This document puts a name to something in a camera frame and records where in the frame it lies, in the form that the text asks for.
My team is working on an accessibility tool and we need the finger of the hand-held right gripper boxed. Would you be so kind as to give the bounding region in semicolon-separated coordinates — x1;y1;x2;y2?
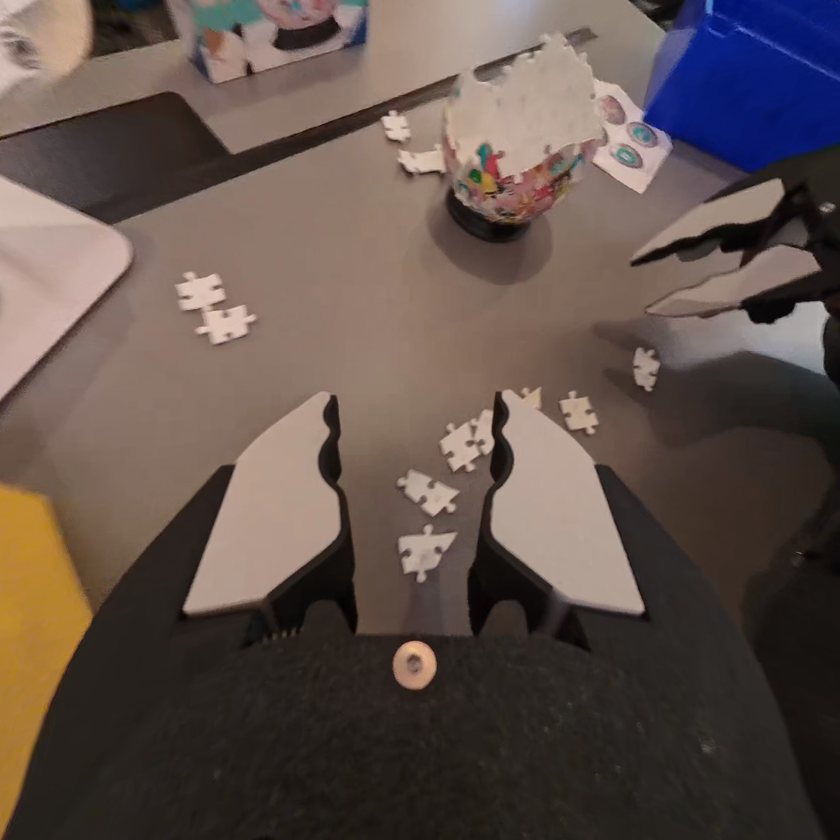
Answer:
630;177;808;266
644;245;824;320

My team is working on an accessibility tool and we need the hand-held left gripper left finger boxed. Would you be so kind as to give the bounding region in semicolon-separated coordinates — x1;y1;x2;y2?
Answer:
181;391;358;636

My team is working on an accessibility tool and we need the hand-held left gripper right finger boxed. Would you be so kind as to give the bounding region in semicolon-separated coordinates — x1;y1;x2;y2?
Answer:
467;390;647;636

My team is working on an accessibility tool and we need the colourful puzzle ball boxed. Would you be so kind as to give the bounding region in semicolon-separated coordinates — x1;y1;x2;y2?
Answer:
443;33;608;224

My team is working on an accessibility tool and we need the black ball stand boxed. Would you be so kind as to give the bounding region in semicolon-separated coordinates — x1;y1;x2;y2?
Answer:
446;190;536;244

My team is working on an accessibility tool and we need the folded puzzle instruction leaflet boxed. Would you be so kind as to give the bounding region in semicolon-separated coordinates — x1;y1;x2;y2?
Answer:
587;77;673;194

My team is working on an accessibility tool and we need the white joined puzzle piece pair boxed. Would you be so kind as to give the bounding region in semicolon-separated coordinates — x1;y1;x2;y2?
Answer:
398;147;448;177

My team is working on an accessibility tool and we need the teal puzzle box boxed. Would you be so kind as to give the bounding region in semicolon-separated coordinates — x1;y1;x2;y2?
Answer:
164;0;370;85

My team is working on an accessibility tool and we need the blue plastic bin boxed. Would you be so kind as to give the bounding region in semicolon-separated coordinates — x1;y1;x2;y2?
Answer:
643;0;840;175

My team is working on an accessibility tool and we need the person's dark clothing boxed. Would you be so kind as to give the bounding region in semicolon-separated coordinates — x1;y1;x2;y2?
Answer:
742;394;840;840

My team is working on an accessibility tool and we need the yellow plastic bin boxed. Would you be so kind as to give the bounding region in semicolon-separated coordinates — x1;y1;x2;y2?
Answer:
0;484;94;815

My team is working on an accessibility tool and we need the black desk pad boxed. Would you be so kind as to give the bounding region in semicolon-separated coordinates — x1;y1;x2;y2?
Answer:
0;91;232;217

